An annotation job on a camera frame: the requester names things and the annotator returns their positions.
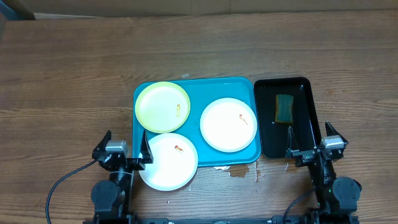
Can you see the teal plastic tray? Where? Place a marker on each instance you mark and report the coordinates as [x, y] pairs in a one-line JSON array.
[[201, 93]]

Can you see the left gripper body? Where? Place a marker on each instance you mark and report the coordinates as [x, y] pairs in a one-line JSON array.
[[134, 165]]

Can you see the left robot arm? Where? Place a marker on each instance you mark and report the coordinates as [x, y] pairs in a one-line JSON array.
[[111, 197]]

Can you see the white plate front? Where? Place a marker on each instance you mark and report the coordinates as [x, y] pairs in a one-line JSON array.
[[175, 162]]

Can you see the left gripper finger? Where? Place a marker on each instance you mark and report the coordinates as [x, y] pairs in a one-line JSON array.
[[147, 157], [100, 148]]

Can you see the green and yellow sponge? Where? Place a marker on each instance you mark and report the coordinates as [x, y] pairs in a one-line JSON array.
[[284, 108]]

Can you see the black rectangular water tray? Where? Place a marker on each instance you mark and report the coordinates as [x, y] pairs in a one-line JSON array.
[[305, 122]]

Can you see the white plate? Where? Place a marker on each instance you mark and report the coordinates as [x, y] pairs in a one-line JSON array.
[[175, 162], [228, 125]]

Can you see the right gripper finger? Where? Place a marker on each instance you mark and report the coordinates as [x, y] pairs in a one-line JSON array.
[[292, 146], [331, 131]]

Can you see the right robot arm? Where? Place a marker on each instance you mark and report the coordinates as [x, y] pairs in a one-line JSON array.
[[336, 196]]

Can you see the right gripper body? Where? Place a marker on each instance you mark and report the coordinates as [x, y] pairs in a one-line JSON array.
[[304, 156]]

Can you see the light green plate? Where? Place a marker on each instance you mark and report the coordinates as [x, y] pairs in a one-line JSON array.
[[162, 107]]

